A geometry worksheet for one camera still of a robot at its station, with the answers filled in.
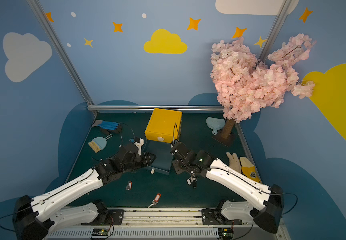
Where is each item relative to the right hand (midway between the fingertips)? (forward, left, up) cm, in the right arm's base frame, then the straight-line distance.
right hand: (179, 160), depth 75 cm
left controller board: (-32, +37, -19) cm, 53 cm away
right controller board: (-28, -25, -21) cm, 43 cm away
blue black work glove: (+32, +56, -16) cm, 66 cm away
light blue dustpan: (+42, -26, -19) cm, 53 cm away
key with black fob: (-5, -9, -19) cm, 21 cm away
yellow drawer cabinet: (+21, +10, +2) cm, 23 cm away
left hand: (+1, +12, +2) cm, 13 cm away
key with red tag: (-16, +12, -18) cm, 27 cm away
